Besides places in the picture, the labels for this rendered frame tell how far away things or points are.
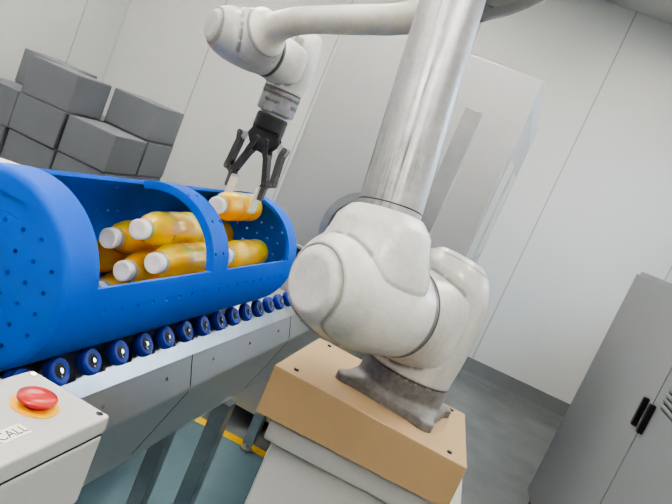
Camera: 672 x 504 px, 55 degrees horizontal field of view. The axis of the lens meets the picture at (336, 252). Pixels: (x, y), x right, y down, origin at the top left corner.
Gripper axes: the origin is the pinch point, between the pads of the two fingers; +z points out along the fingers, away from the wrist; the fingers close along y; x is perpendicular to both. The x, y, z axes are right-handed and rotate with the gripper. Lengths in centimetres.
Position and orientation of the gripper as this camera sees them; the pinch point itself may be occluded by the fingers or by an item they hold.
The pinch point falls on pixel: (242, 195)
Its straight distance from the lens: 155.9
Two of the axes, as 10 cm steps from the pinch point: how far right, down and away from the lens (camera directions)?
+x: 2.8, -0.3, 9.6
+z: -3.8, 9.1, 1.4
